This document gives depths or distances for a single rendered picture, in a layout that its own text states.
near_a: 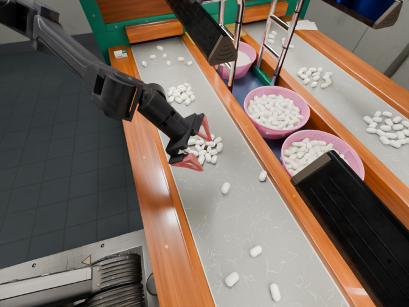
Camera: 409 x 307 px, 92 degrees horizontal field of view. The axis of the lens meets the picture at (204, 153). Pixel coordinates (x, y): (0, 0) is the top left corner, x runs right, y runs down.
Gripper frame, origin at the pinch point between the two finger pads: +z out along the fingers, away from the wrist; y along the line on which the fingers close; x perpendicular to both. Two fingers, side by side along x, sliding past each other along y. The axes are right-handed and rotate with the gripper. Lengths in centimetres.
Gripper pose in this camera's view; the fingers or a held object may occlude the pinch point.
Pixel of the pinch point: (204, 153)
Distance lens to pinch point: 51.6
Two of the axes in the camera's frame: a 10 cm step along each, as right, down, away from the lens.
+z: 6.2, 5.6, 5.5
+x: 7.5, -2.1, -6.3
